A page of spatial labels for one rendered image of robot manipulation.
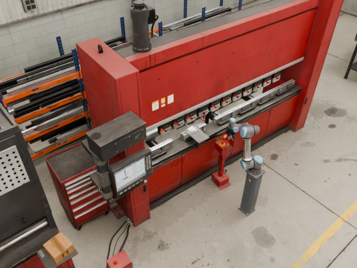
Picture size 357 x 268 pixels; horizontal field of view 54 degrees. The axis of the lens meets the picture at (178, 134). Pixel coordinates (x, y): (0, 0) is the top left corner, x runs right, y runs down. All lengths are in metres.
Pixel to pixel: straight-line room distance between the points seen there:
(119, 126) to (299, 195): 3.12
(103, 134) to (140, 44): 1.00
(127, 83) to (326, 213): 3.36
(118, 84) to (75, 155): 1.47
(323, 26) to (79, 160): 3.74
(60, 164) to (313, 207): 3.45
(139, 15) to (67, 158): 1.96
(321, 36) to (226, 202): 2.71
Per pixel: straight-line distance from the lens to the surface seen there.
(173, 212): 4.94
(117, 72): 3.30
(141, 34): 3.53
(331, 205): 5.48
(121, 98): 3.35
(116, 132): 3.16
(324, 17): 5.44
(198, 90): 4.27
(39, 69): 5.25
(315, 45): 5.62
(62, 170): 4.30
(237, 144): 5.38
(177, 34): 3.94
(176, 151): 4.48
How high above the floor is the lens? 3.99
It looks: 41 degrees down
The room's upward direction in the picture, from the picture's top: 1 degrees clockwise
